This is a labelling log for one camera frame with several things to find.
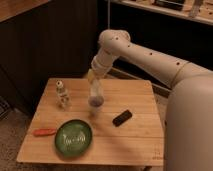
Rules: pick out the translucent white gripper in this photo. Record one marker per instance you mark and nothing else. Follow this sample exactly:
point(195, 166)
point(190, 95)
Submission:
point(96, 88)

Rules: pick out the white sponge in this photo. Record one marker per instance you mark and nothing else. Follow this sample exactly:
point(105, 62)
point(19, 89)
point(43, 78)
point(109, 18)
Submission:
point(91, 76)

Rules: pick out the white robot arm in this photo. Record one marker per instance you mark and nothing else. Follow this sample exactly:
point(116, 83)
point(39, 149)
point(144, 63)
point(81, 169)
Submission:
point(183, 76)

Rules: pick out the ceramic cup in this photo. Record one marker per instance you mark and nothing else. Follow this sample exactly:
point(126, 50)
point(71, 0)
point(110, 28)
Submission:
point(95, 103)

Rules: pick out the black rectangular sponge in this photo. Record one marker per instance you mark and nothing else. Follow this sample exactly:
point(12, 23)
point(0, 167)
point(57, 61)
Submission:
point(120, 119)

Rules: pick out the clear plastic bottle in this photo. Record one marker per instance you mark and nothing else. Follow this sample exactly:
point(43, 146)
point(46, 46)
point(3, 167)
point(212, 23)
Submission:
point(63, 94)

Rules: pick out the green plate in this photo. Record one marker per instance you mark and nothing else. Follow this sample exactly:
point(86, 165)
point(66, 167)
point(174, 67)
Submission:
point(73, 138)

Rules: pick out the wooden table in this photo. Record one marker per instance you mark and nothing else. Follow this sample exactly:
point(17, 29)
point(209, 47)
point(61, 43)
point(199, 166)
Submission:
point(139, 141)

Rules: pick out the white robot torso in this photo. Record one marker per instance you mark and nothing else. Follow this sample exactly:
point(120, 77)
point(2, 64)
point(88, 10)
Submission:
point(189, 126)

